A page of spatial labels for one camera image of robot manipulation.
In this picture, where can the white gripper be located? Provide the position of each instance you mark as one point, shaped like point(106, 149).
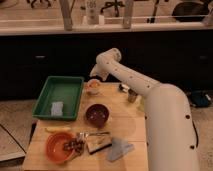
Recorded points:
point(100, 72)

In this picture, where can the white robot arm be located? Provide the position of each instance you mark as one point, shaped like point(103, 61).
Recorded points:
point(171, 139)

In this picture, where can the paper cup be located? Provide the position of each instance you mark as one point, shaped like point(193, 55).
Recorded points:
point(93, 86)

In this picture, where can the metal cup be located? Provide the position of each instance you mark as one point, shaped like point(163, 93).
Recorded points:
point(132, 96)

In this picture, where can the small black white object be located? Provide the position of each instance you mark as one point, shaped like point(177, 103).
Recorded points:
point(123, 87)

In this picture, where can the dark red bowl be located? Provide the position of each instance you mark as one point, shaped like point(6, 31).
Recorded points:
point(97, 115)

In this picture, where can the green plastic tray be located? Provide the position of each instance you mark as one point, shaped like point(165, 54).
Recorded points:
point(66, 89)

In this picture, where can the white sponge block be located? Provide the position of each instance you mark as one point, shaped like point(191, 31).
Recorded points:
point(57, 109)

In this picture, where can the metal fork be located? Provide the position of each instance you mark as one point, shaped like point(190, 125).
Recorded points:
point(86, 134)

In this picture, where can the brown wooden block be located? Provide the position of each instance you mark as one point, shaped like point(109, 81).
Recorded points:
point(97, 143)

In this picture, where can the yellow banana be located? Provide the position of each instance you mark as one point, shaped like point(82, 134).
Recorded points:
point(57, 129)

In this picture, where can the dark toy pieces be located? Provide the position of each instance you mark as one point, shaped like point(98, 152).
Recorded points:
point(74, 144)

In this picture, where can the grey cloth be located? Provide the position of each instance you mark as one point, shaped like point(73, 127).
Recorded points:
point(118, 149)

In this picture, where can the orange bowl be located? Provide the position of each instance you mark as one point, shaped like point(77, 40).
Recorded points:
point(54, 147)

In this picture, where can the blue bag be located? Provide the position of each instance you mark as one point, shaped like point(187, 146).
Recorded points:
point(200, 99)

